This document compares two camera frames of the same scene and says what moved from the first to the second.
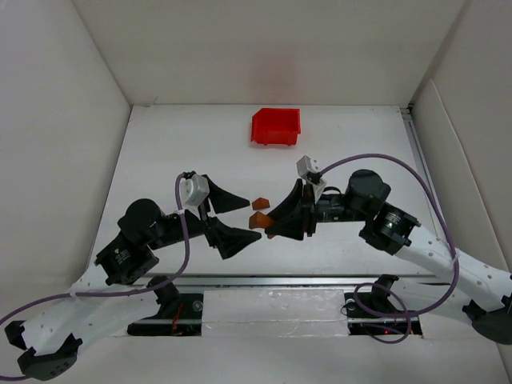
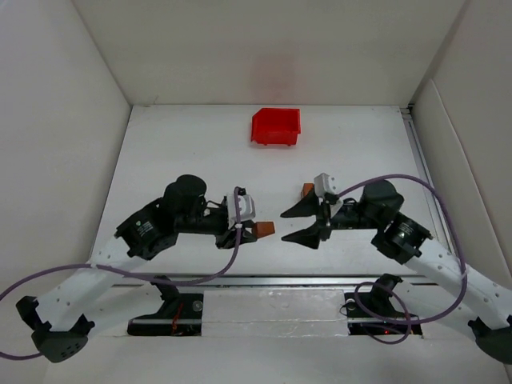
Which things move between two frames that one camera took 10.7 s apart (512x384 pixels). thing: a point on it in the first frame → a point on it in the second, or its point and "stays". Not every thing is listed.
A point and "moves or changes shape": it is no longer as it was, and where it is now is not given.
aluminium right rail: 408,112 stays
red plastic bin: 276,126 stays
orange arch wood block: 260,220 moves or changes shape
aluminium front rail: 274,280 stays
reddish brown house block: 260,203 → 262,229
